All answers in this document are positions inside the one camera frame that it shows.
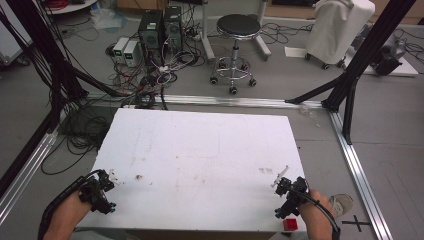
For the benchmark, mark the white cabinet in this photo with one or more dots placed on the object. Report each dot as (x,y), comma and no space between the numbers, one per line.
(11,36)

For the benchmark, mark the person's left hand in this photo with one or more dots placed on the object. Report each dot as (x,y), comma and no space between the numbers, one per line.
(75,208)

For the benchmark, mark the aluminium floor rail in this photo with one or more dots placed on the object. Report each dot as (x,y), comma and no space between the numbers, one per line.
(233,101)
(358,173)
(26,170)

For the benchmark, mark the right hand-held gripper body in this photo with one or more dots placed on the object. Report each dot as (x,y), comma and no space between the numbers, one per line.
(293,198)

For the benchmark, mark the white bench power supply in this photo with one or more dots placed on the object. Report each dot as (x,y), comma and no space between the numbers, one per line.
(119,50)
(130,53)

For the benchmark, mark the large black computer tower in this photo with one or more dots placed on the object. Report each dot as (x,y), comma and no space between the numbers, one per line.
(150,30)

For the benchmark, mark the person's grey shoe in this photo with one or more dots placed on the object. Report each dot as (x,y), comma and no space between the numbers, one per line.
(341,204)

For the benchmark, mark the white desk leg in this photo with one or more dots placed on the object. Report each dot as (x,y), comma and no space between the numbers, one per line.
(207,33)
(263,40)

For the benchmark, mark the small black computer tower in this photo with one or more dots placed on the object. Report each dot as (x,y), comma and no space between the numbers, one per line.
(173,28)

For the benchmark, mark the white floor board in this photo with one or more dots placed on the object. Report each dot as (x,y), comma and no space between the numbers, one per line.
(405,68)

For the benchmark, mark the red cube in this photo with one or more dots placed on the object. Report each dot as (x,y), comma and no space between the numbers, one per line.
(290,224)

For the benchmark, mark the white covered cart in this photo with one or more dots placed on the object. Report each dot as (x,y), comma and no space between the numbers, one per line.
(336,30)

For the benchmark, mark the white round table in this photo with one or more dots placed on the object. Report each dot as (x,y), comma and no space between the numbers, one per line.
(71,7)

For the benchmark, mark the clear plastic scrap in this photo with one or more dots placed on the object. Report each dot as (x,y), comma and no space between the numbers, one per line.
(310,115)

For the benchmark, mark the person's right hand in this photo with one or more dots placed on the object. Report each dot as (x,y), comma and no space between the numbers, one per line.
(313,206)

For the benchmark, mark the clear plastic bag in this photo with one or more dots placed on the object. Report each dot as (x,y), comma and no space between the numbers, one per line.
(108,18)

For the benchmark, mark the black round stool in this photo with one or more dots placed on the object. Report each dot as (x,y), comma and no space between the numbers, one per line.
(238,25)

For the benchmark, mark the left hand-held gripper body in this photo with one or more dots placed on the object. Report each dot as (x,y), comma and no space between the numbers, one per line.
(96,195)

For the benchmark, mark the black device on board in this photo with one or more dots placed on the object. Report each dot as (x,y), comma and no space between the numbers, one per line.
(388,60)

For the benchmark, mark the black frame beam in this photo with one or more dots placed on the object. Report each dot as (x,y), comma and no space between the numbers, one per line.
(23,153)

